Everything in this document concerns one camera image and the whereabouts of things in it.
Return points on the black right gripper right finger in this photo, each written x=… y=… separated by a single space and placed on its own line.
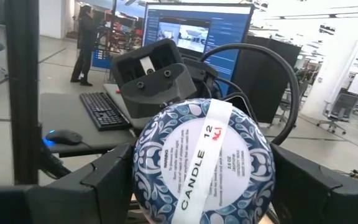
x=322 y=202

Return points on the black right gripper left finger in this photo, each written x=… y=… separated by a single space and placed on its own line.
x=73 y=199

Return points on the blue patterned tin candle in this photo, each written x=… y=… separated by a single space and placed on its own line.
x=197 y=161

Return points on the black keyboard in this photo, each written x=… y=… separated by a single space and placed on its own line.
x=101 y=109

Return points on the black computer mouse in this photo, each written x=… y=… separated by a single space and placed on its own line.
x=64 y=137

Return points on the person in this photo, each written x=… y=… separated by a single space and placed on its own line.
x=87 y=40

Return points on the grey desk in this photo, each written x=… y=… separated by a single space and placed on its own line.
x=64 y=109

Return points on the computer monitor with blue screen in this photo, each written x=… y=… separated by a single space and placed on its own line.
x=228 y=37

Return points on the black partition panel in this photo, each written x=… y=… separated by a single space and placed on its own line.
x=259 y=77

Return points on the left wrist camera housing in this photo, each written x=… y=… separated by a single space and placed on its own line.
x=163 y=53

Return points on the black metal table frame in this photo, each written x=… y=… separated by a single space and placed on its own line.
x=22 y=93

